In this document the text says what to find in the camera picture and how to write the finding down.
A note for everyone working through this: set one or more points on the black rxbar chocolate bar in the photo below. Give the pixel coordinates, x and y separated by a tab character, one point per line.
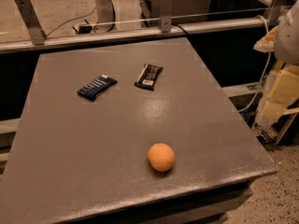
148	77

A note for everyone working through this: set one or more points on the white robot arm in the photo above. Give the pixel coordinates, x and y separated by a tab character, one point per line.
283	39

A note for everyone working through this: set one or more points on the blue rxbar snack bar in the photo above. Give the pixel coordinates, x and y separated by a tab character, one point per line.
96	87

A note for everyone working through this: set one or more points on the orange ball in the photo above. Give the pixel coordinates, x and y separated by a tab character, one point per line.
161	157

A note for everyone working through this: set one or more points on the yellow foam block stack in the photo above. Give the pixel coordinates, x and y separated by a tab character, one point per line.
283	93

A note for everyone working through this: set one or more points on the metal guard rail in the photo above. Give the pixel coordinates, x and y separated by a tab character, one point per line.
131	36

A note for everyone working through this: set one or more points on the middle metal rail bracket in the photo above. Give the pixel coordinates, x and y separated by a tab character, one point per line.
165	15

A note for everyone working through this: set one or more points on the metal rail bracket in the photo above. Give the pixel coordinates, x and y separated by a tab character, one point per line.
31	21
274	10
165	15

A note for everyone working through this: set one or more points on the right metal rail bracket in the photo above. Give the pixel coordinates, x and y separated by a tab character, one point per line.
274	10

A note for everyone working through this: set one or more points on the left metal rail bracket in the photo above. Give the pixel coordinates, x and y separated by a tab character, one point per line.
31	21

